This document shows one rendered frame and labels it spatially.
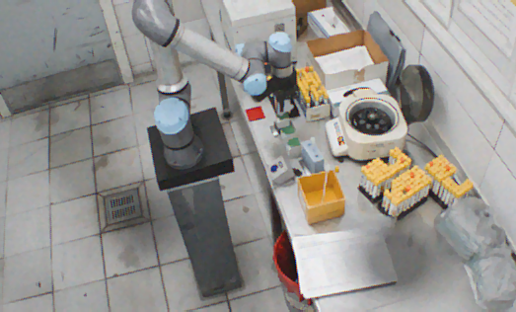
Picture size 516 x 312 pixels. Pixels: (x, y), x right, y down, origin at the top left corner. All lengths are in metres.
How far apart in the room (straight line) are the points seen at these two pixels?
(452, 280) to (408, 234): 0.22
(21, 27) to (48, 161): 0.89
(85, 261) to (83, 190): 0.51
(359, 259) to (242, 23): 1.06
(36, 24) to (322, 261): 2.50
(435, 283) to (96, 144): 2.42
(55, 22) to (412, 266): 2.67
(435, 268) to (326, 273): 0.36
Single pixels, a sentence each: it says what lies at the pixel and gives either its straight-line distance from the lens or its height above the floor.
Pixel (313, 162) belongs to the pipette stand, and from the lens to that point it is 1.86.
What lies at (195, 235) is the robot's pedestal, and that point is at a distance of 2.22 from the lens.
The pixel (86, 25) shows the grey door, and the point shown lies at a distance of 3.57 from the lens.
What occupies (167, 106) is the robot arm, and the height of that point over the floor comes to 1.17.
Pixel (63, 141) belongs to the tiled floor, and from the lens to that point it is 3.62.
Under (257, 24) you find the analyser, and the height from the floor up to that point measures 1.13.
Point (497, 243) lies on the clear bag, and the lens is 1.78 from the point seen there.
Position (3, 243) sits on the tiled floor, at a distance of 3.28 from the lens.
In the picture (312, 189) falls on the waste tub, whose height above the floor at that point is 0.90.
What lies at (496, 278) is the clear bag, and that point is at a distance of 1.69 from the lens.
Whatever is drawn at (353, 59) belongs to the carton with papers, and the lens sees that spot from 2.32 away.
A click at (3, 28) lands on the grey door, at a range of 3.60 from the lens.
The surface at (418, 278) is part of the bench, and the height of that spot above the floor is 0.88.
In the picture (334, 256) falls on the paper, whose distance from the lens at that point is 1.73.
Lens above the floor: 2.38
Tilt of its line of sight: 48 degrees down
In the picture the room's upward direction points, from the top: 7 degrees counter-clockwise
